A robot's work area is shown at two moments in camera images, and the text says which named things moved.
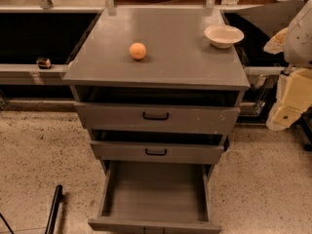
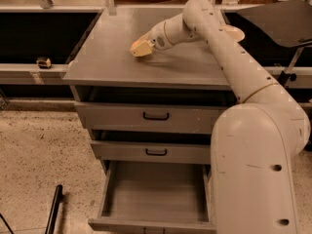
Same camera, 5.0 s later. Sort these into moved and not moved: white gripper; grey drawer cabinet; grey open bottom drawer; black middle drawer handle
Moved: white gripper
Not moved: black middle drawer handle; grey open bottom drawer; grey drawer cabinet
